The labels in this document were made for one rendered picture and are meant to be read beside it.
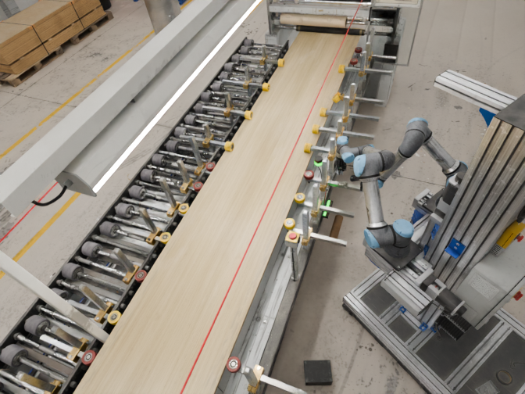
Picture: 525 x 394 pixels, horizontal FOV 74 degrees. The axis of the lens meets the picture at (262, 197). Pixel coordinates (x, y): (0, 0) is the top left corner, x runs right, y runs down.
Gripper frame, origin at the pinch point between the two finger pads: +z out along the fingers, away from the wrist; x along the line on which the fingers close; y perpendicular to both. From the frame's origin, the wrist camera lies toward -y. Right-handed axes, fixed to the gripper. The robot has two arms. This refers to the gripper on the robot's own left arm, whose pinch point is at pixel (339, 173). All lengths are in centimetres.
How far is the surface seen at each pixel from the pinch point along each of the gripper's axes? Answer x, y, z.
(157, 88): -75, 93, -138
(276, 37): -47, -258, 13
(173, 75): -71, 84, -137
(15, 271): -154, 117, -73
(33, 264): -307, 9, 98
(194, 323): -99, 109, 10
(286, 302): -44, 88, 30
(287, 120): -38, -79, 8
